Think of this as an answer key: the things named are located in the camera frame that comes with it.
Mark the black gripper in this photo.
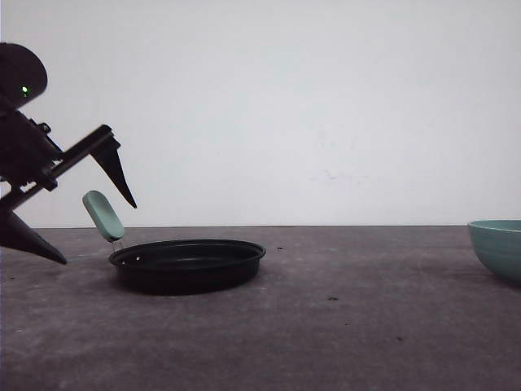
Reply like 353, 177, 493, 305
1, 112, 137, 265

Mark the black pan with green handle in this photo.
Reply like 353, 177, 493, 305
81, 190, 267, 297

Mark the teal green bowl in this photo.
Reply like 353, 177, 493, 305
467, 220, 520, 283

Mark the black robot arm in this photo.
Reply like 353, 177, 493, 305
1, 42, 136, 264

